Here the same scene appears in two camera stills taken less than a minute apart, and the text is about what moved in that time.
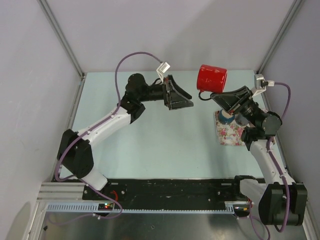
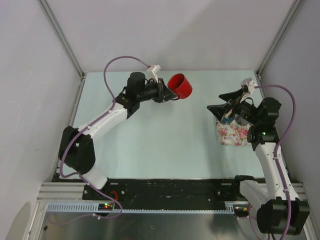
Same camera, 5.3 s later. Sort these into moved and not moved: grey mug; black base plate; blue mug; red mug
Moved: red mug
Not moved: black base plate; blue mug; grey mug
